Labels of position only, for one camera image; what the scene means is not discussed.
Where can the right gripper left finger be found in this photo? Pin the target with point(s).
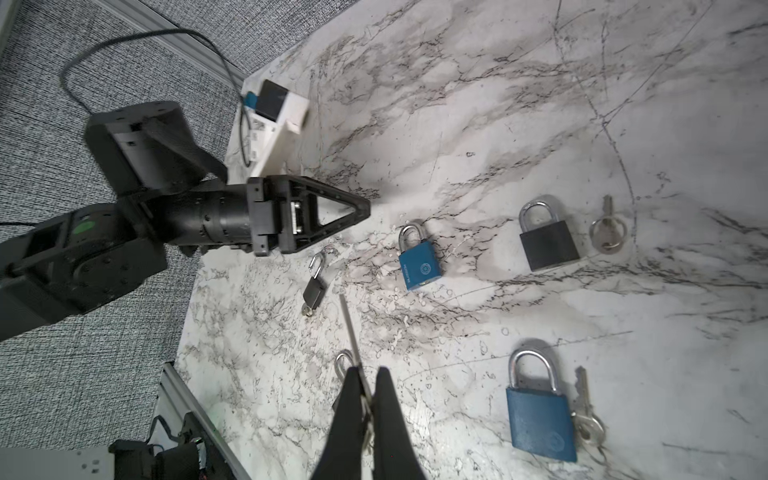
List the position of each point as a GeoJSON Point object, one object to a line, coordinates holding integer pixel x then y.
{"type": "Point", "coordinates": [342, 454]}

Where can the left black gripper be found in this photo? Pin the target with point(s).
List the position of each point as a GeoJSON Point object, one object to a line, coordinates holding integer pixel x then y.
{"type": "Point", "coordinates": [274, 225]}

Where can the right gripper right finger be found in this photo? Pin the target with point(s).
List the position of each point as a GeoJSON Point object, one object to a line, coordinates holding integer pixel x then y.
{"type": "Point", "coordinates": [394, 456]}

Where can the small black padlock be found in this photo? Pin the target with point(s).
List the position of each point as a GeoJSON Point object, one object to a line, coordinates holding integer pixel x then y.
{"type": "Point", "coordinates": [549, 244]}
{"type": "Point", "coordinates": [315, 288]}

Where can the blue padlock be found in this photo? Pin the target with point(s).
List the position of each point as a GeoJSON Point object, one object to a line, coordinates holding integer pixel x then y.
{"type": "Point", "coordinates": [419, 263]}
{"type": "Point", "coordinates": [540, 420]}

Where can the small silver key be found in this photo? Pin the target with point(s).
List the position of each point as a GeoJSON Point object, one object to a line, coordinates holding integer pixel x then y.
{"type": "Point", "coordinates": [608, 232]}

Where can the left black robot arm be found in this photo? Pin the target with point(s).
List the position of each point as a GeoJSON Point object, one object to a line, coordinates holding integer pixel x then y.
{"type": "Point", "coordinates": [169, 192]}

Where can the silver key beside blue padlock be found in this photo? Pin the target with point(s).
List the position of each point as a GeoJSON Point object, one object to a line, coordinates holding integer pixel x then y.
{"type": "Point", "coordinates": [588, 426]}

